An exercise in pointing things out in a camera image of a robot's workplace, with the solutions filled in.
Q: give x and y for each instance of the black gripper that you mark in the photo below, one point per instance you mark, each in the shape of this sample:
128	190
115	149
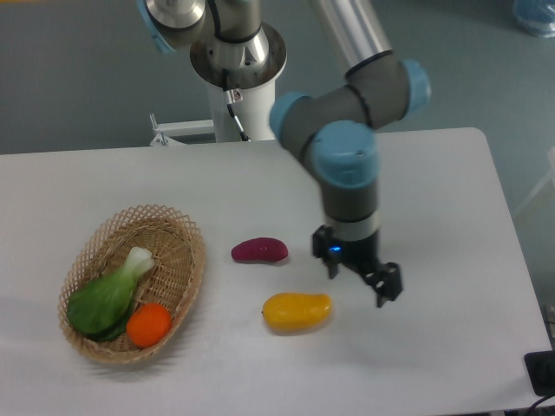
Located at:
361	257

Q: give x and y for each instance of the orange fruit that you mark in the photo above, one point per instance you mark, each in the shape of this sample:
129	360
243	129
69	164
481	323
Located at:
148	325

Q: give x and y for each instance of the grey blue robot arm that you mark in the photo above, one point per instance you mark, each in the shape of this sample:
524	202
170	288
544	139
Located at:
239	58

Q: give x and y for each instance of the woven wicker basket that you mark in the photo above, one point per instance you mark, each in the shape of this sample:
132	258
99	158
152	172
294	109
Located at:
179	254

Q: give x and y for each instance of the yellow mango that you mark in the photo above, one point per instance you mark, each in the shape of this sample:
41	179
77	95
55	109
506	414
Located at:
292	312

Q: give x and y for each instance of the purple sweet potato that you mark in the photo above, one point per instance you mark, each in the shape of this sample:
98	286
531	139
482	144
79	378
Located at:
261	250

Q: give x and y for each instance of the black device at edge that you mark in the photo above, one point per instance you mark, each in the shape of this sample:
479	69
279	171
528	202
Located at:
540	369

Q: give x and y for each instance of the green bok choy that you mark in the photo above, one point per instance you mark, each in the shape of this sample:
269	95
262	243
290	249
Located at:
100	310

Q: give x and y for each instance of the blue object top right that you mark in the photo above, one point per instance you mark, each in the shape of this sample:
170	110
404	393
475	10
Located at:
535	16

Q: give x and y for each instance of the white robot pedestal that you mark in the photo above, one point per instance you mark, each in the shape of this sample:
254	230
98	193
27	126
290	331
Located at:
240	114

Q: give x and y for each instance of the white frame right edge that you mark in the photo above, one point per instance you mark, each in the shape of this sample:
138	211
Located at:
538	196

